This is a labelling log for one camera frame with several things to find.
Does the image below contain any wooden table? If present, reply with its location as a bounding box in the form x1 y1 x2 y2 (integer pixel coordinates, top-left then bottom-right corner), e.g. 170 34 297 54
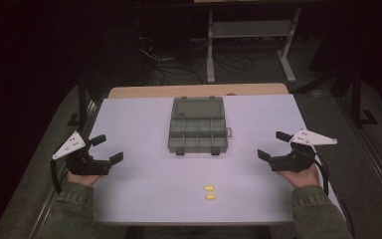
107 82 290 100

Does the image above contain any person's left hand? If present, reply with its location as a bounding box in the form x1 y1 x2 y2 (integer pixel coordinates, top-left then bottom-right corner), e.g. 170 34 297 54
66 170 104 188

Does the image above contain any bundle of floor cables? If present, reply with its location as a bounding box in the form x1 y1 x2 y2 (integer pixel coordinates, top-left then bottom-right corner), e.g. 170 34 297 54
137 35 280 86

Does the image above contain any grey plastic compartment box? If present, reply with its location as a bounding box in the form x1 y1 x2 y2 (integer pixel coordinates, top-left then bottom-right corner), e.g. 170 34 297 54
167 96 234 156

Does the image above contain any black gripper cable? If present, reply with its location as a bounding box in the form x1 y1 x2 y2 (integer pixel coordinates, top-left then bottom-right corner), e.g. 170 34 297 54
50 158 63 195
312 152 356 239

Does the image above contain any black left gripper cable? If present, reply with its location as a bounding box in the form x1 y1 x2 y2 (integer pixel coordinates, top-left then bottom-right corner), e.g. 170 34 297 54
50 158 63 195

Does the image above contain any black metal stand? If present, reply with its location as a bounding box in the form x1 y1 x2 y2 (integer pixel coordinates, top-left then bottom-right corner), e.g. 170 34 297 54
347 65 380 129
67 79 92 129

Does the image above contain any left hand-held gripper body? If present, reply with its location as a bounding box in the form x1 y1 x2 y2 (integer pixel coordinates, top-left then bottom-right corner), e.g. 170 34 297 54
50 130 112 176

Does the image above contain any person's right hand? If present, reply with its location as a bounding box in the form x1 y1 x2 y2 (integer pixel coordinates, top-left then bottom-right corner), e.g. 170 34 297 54
276 163 321 190

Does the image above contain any aluminium rail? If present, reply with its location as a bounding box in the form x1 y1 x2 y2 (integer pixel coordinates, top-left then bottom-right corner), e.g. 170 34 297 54
28 99 101 239
337 98 382 218

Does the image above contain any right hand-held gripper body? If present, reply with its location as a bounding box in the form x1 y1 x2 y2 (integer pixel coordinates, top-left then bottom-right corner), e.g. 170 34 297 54
268 127 339 173

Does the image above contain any white metal desk frame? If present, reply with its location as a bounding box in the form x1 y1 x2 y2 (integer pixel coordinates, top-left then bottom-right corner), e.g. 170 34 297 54
206 6 303 85

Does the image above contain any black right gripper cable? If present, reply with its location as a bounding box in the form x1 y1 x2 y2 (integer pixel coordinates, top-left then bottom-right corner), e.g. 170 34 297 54
312 152 356 239

